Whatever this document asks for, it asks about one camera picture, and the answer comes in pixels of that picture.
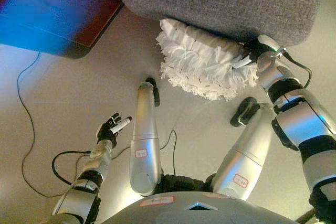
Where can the grey robot torso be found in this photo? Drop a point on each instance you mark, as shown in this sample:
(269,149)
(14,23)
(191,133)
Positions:
(199,211)

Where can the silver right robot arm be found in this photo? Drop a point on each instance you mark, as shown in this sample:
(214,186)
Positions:
(299,119)

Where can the silver robot leg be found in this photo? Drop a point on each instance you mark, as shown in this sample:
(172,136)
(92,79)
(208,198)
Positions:
(144,142)
(244,155)

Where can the white fringed throw pillow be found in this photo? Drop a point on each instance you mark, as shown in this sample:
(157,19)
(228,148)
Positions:
(202,69)

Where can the silver right robot leg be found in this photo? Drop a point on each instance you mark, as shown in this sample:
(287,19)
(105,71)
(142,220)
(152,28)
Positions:
(244,155)

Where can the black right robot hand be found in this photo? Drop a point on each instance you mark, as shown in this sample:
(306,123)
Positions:
(260,47)

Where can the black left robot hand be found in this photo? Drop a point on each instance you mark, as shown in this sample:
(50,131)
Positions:
(107,132)

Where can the silver left robot leg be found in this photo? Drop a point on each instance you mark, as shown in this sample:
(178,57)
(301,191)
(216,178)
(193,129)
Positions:
(144,142)

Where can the grey fabric armchair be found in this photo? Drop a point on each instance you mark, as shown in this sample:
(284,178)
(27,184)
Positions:
(223,1)

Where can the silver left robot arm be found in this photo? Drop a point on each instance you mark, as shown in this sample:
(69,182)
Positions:
(84,182)

